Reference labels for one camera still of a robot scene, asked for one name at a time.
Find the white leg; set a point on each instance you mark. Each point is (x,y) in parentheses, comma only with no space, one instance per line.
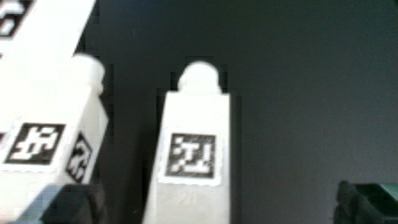
(189,196)
(52,114)

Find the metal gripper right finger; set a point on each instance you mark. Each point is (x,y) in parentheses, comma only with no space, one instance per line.
(367,203)

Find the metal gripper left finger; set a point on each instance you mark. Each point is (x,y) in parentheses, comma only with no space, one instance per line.
(68,204)

